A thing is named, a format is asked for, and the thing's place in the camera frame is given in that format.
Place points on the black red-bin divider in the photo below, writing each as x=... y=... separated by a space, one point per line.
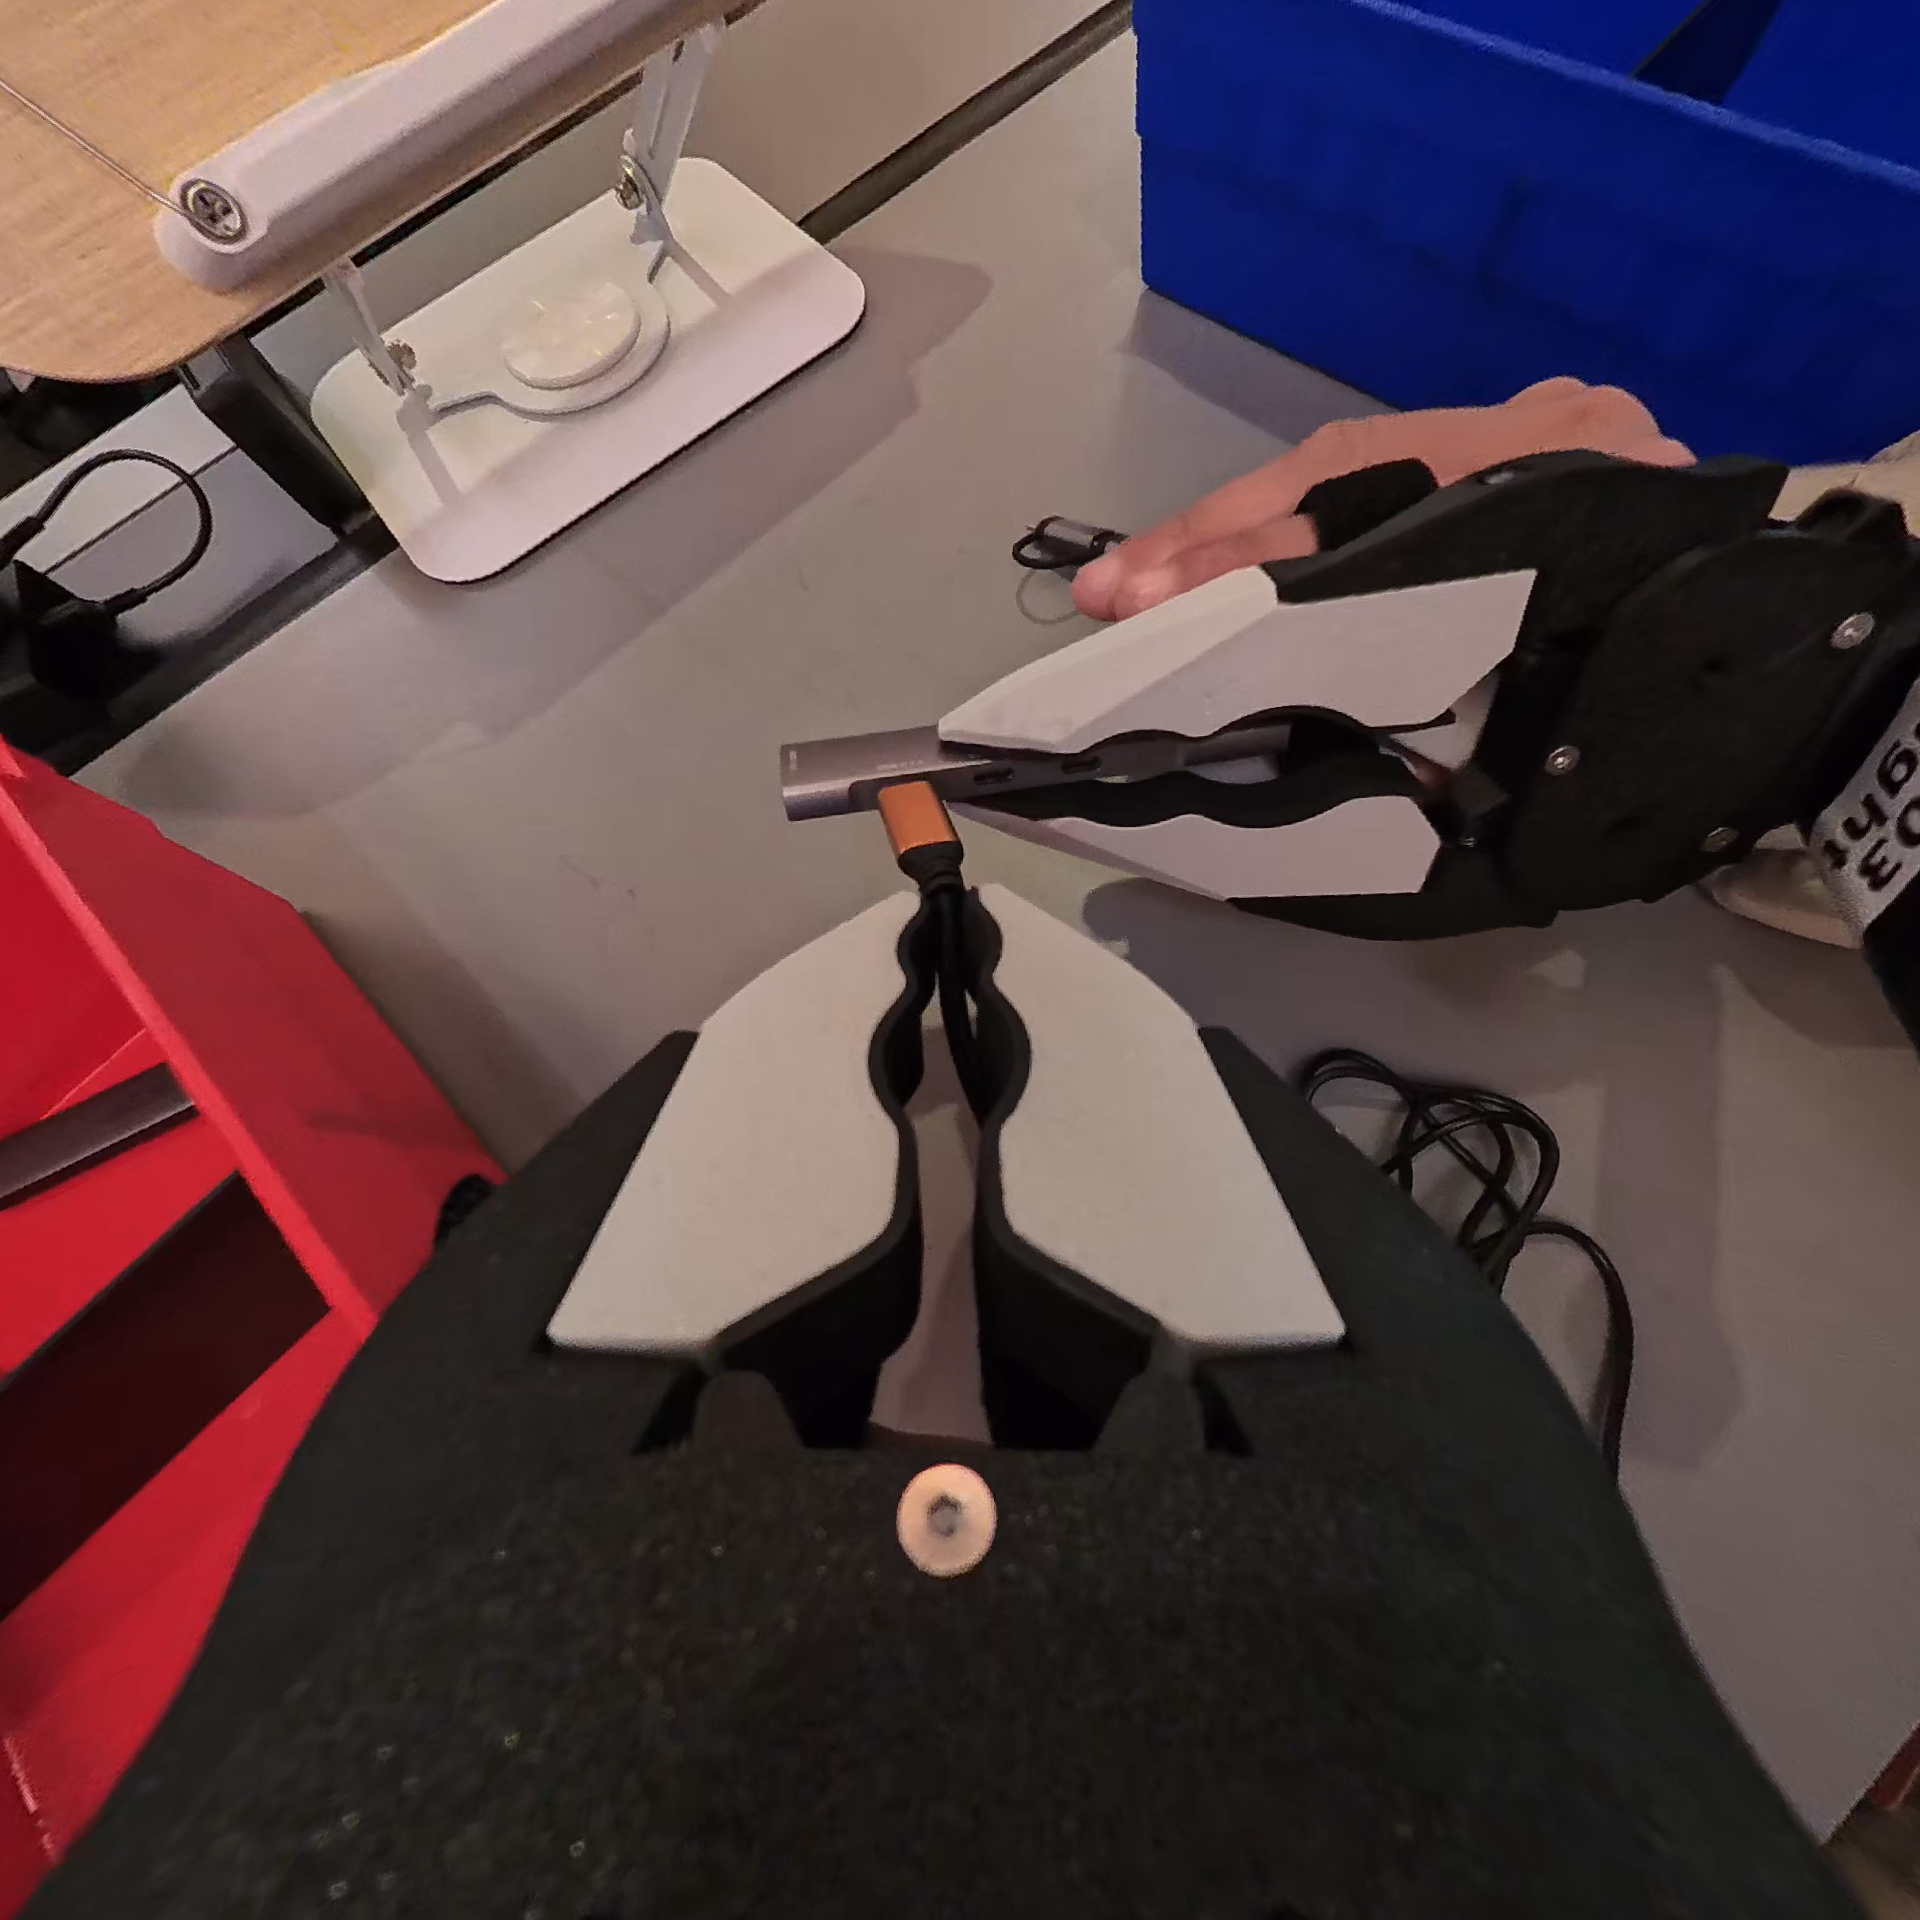
x=151 y=1385

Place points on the grey desk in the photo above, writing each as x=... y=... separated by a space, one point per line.
x=675 y=635

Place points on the blue plastic bin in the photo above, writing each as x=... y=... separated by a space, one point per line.
x=1427 y=226

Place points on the person's right hand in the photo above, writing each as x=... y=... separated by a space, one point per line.
x=1500 y=426

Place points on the red plastic bin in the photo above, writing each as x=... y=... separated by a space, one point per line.
x=183 y=976

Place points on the wooden board stand white base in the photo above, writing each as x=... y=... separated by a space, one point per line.
x=90 y=226

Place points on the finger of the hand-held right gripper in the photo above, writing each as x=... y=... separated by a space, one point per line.
x=1293 y=855
x=1273 y=649

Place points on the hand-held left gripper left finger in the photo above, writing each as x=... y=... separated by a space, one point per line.
x=723 y=1170

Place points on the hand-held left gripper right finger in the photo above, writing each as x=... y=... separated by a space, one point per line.
x=1174 y=1170

